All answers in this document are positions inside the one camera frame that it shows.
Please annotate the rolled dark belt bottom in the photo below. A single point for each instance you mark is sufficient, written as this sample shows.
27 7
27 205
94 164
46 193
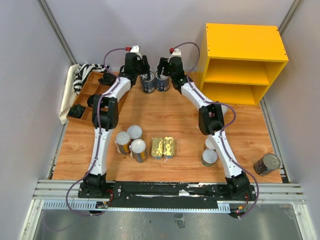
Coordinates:
76 111

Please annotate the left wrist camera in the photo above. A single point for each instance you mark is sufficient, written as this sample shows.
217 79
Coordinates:
133 49

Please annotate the gold rectangular tin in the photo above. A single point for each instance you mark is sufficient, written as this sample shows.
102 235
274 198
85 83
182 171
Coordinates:
169 147
157 147

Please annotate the striped cloth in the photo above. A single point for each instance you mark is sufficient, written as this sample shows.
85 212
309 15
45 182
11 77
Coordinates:
82 73

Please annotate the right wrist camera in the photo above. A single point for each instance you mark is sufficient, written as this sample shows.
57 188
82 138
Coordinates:
175 52

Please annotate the rolled black belt middle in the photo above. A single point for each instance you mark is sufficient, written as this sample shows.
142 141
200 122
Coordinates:
90 101

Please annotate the wooden divided tray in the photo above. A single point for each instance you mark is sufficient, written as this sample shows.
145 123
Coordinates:
85 100

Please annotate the blue yellow can white lid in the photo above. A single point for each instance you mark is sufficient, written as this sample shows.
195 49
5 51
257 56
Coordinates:
138 150

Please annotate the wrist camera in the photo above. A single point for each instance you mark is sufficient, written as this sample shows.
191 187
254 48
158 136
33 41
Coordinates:
175 52
133 49

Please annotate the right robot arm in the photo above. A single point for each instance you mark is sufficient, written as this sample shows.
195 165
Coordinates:
212 124

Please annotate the gold rectangular tin left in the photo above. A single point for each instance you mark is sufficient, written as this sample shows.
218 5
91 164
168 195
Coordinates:
157 147

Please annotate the gold rectangular tin right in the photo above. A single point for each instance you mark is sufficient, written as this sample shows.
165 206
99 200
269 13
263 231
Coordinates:
169 147

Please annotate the yellow shelf cabinet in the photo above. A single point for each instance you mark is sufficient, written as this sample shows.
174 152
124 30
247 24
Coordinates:
239 62

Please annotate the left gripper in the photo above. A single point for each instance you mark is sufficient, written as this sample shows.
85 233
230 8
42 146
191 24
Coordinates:
144 62

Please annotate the red white can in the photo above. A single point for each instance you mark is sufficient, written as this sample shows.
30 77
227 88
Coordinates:
224 109

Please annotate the rolled black belt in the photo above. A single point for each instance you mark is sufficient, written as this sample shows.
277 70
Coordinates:
90 101
107 79

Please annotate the rolled black belt top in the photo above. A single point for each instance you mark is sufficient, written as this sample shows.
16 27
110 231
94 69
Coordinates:
107 79

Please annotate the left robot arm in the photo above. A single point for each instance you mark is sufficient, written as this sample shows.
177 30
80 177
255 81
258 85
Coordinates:
93 184

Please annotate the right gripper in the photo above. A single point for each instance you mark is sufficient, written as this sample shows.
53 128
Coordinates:
166 62

